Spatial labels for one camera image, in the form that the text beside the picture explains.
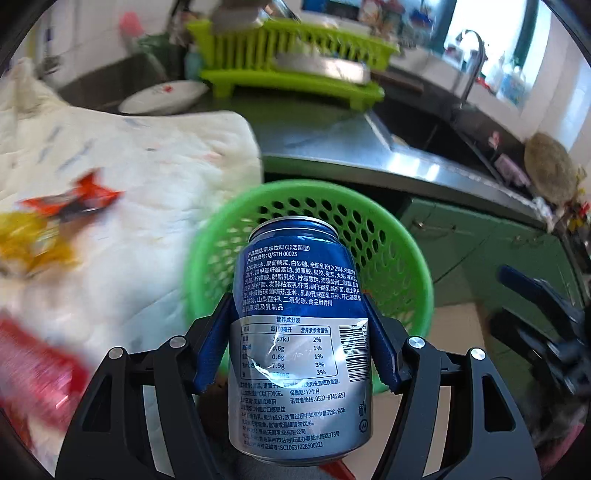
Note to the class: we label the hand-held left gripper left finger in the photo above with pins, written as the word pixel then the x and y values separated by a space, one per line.
pixel 216 344

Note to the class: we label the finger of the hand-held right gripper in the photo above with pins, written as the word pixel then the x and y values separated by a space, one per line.
pixel 531 284
pixel 521 337

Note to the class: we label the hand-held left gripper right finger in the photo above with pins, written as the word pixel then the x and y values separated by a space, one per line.
pixel 384 353

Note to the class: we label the blue drink can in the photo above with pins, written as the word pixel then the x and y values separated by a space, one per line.
pixel 295 323

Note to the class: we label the green plastic basket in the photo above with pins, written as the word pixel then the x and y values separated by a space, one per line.
pixel 388 244

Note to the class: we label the orange snack wrapper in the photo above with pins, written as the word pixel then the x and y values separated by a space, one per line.
pixel 76 198

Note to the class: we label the green cabinet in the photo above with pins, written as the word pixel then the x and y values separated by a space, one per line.
pixel 480 244

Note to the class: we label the round woven mat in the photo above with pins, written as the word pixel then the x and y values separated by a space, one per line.
pixel 549 166

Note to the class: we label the cream quilted blanket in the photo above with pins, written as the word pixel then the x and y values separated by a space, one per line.
pixel 152 175

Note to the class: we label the steel sink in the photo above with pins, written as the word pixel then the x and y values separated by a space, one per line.
pixel 429 134

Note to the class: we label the red snack packet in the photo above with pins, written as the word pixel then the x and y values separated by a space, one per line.
pixel 32 374

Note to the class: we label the yellow snack wrapper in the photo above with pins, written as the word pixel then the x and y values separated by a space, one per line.
pixel 32 240

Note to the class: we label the chrome faucet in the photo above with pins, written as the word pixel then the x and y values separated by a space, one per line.
pixel 475 60

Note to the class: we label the white plate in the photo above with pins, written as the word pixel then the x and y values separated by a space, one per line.
pixel 161 96

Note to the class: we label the teal bottle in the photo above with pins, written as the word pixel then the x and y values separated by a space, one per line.
pixel 194 62

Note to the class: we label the metal tray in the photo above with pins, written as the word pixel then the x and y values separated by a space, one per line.
pixel 323 67

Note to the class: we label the green dish rack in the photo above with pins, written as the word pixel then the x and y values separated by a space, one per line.
pixel 258 46

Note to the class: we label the metal bowl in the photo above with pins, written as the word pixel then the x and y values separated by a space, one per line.
pixel 238 16

